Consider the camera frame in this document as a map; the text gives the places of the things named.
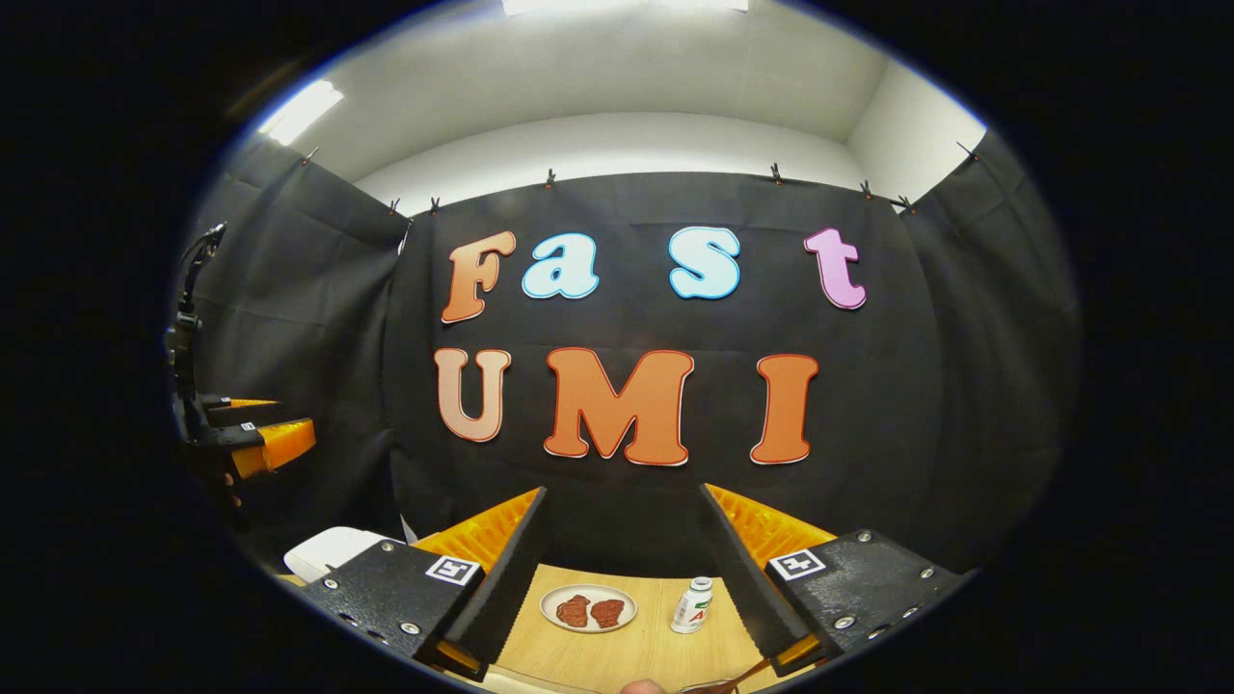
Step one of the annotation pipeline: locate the white round plate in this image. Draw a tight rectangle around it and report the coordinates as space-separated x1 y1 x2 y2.
540 583 638 634

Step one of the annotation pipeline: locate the black backdrop cloth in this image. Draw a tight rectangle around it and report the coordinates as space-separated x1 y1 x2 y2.
169 130 1081 579

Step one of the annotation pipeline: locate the white drink bottle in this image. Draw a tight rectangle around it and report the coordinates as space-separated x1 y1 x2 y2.
670 576 714 634

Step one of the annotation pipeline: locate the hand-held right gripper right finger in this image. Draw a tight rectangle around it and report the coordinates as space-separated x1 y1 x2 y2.
699 482 970 676

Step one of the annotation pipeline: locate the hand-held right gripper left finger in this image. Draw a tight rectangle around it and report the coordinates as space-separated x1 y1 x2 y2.
299 485 550 681

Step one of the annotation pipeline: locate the brown wooden spoon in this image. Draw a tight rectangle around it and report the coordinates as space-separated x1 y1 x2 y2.
718 658 772 694

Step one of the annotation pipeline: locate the white rice cooker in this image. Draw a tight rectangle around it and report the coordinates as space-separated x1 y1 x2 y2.
282 526 396 584

